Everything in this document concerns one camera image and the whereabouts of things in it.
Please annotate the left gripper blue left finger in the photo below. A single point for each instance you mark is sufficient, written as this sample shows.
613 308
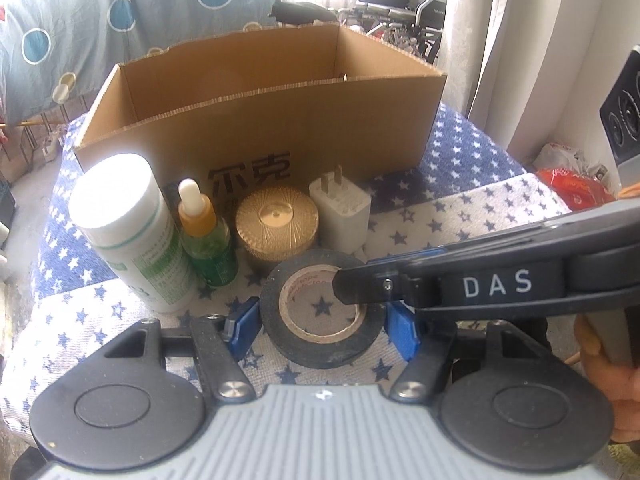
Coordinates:
241 327

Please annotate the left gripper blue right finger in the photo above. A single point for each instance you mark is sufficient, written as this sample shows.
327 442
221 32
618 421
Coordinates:
402 329

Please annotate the black electrical tape roll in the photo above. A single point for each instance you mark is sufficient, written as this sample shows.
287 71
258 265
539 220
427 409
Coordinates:
306 321

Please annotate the green dropper bottle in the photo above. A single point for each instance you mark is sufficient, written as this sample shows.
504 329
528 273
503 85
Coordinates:
205 236

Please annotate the gold ridged lid jar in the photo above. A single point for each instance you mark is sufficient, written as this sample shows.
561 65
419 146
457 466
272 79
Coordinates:
275 224

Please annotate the white power adapter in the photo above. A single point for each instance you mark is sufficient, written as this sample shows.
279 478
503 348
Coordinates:
344 211

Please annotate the white green-label bottle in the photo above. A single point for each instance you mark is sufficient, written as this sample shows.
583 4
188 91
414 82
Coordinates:
118 206

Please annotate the person's right hand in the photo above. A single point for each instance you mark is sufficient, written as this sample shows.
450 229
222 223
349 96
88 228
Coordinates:
619 383

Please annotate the blue star-patterned cover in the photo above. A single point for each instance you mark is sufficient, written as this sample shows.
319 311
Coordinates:
465 186

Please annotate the red plastic bag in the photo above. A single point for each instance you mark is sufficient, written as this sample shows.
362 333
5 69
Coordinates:
569 174

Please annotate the beige curtain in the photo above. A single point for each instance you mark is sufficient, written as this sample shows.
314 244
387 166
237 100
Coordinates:
528 72

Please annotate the brown cardboard box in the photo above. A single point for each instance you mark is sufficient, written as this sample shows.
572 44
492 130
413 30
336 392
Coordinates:
274 106

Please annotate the wheelchair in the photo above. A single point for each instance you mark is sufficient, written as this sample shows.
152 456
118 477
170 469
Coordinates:
415 26

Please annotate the grey-blue hanging quilt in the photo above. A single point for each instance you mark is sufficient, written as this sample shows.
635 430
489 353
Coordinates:
53 51

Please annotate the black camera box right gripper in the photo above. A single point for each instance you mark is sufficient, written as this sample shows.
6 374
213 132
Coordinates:
621 121

